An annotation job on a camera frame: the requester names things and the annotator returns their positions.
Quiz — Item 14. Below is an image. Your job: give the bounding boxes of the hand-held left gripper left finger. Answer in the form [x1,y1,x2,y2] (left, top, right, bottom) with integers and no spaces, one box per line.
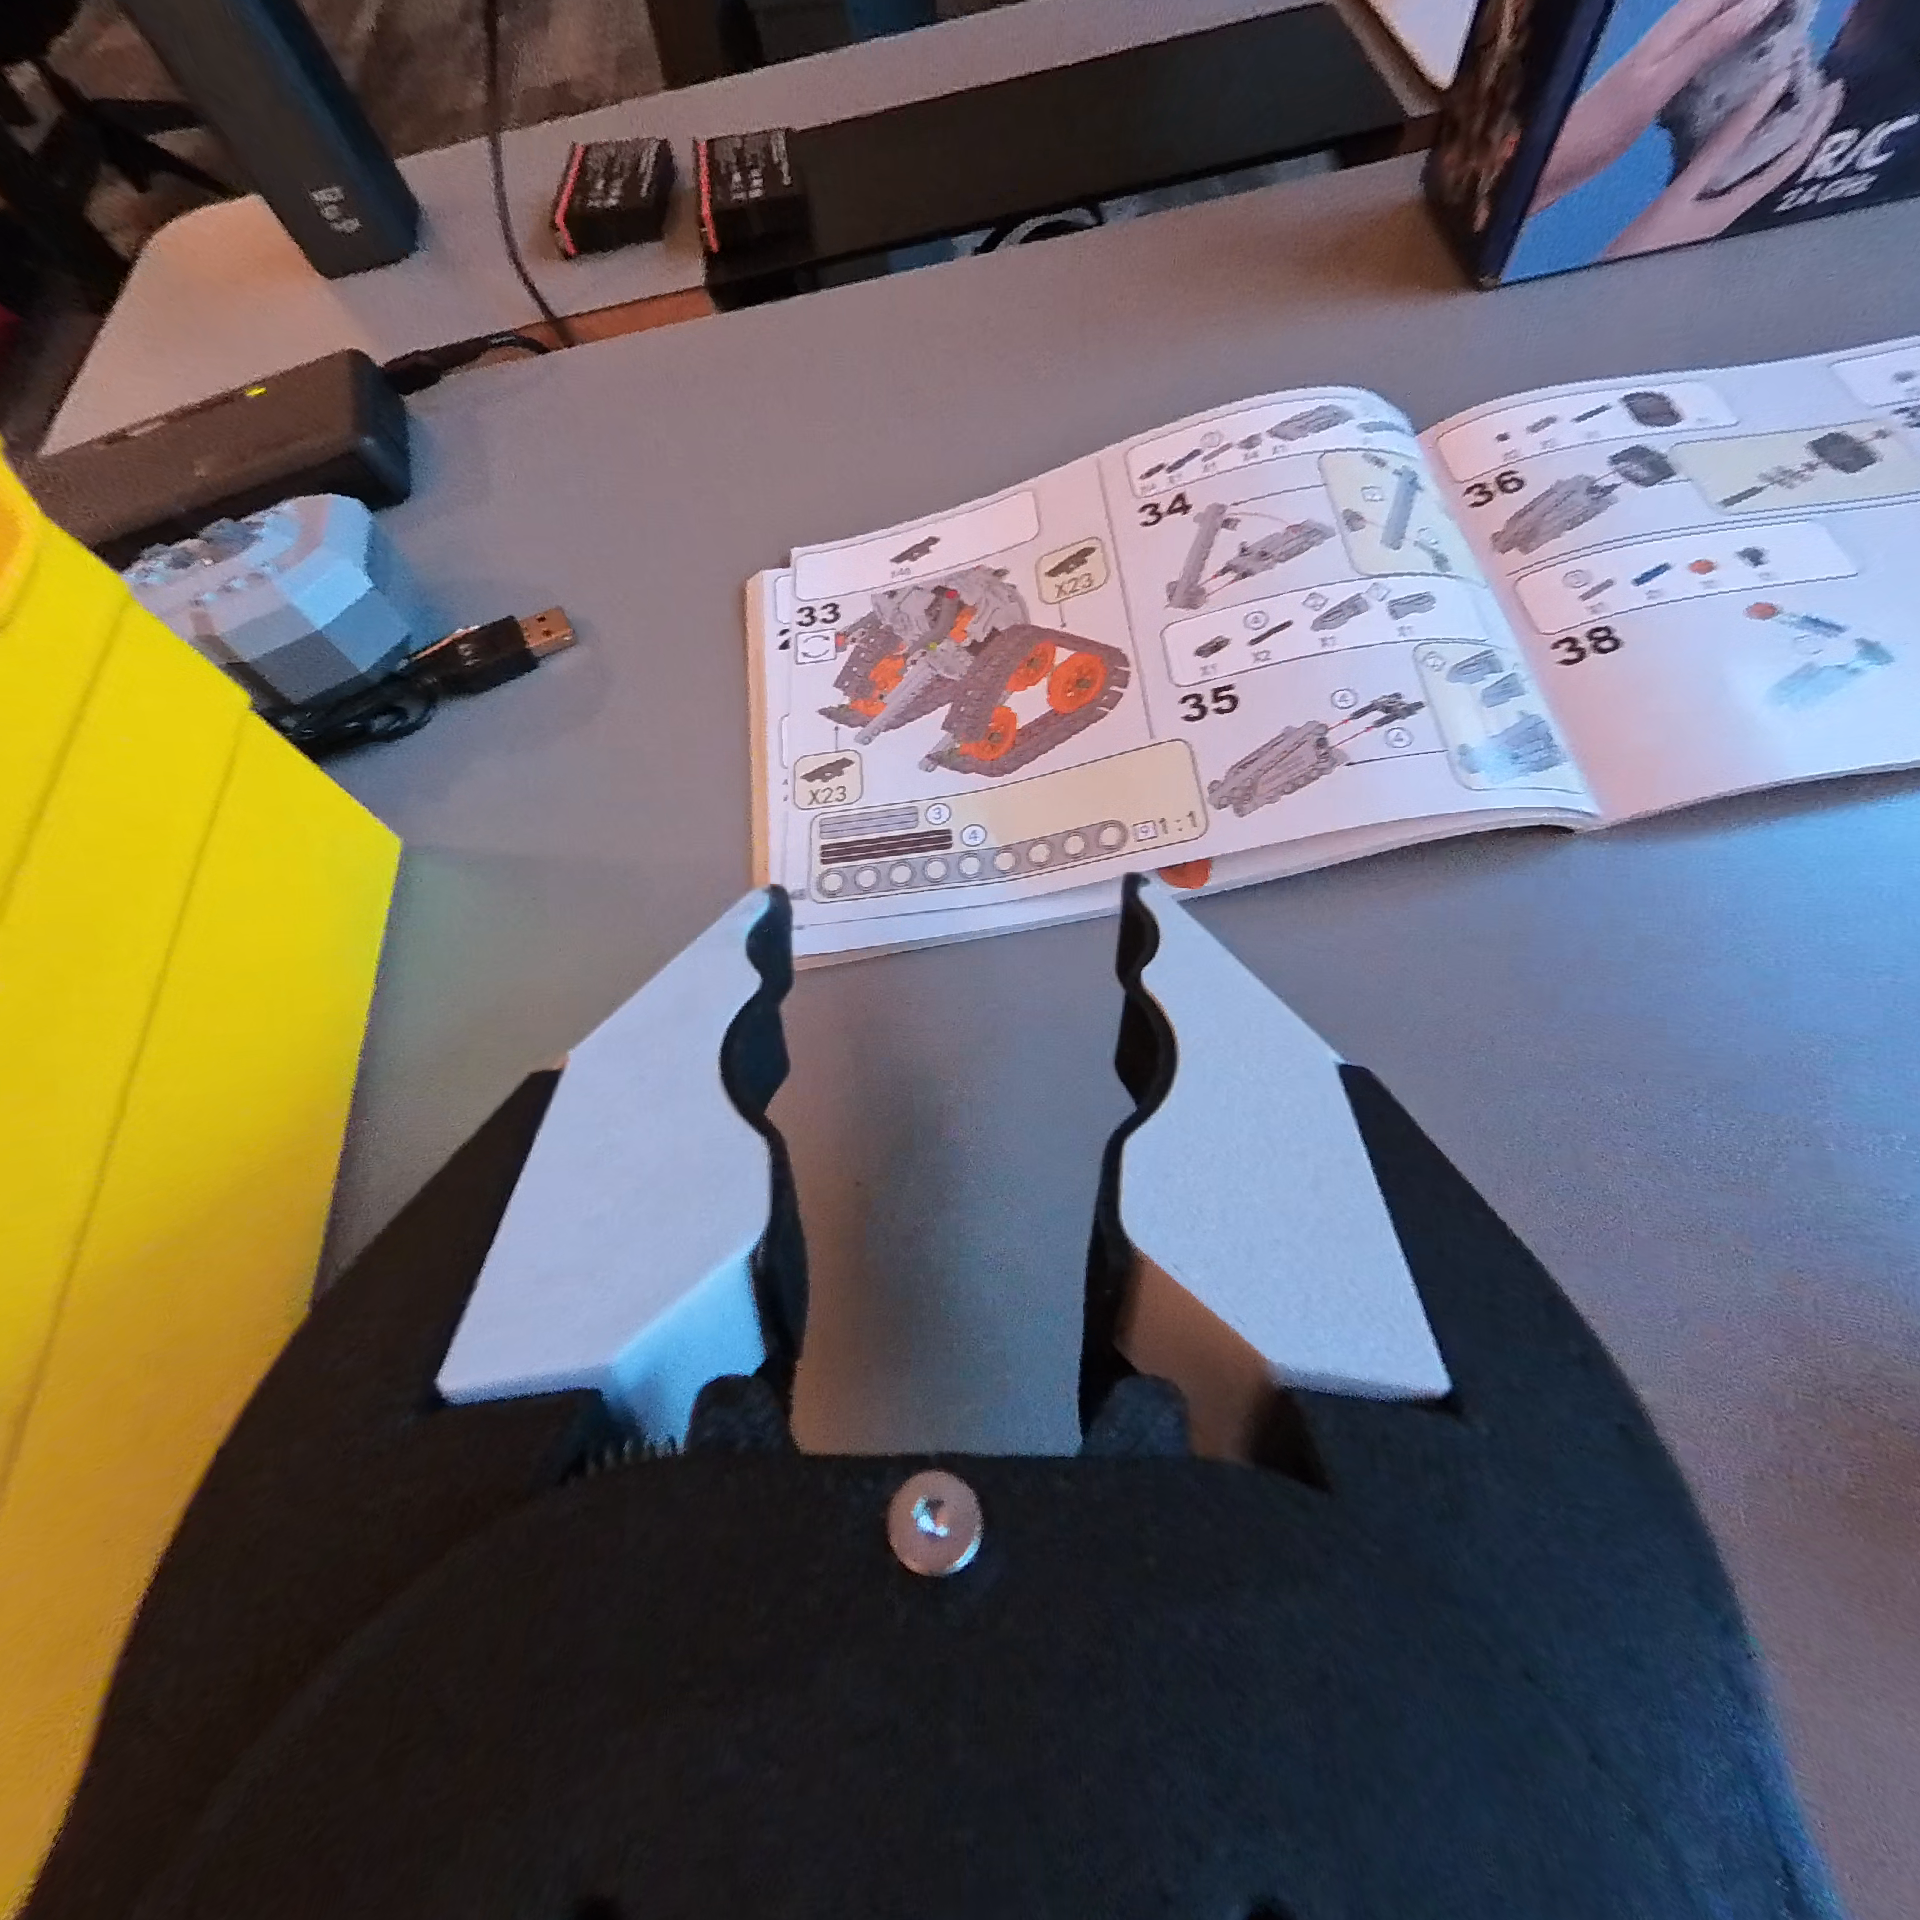
[433,885,799,1443]

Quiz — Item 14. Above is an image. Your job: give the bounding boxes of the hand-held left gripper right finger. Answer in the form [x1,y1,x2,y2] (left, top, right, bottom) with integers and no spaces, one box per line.
[1085,874,1463,1408]

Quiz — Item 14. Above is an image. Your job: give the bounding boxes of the white instruction booklet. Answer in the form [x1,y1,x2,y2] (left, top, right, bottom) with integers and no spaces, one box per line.
[746,337,1920,971]

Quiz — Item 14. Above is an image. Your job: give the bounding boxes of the grey desk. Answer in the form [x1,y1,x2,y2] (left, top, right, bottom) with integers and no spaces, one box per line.
[307,148,1920,1920]
[37,113,1447,460]

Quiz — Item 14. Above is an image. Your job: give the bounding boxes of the yellow plastic bin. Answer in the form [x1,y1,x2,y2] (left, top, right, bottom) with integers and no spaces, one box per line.
[0,447,405,1920]

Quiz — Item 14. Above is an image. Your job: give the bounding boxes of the grey battery hub brick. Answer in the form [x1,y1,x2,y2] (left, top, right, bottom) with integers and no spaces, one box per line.
[118,492,418,711]

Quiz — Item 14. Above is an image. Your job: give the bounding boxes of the black charger box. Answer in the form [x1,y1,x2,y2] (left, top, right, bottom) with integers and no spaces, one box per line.
[14,349,410,549]

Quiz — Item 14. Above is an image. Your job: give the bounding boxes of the dark blue long case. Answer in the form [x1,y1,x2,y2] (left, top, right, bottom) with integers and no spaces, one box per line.
[118,0,423,283]

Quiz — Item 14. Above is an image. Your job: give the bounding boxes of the blue robot kit box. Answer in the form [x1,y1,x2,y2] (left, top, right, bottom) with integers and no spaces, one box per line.
[1420,0,1920,288]

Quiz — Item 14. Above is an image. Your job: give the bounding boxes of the black usb cable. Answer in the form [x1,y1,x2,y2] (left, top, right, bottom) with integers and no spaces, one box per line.
[262,606,577,752]

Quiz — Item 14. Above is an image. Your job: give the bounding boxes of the black power cable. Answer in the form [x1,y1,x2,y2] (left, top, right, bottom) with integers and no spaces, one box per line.
[380,0,577,394]

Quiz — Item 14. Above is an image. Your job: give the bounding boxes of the black camera battery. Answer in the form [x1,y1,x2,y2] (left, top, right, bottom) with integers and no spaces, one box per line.
[553,138,679,260]
[694,127,816,259]

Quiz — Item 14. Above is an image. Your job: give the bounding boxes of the black desk cable tray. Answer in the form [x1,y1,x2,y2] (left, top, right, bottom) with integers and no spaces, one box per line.
[705,0,1446,314]

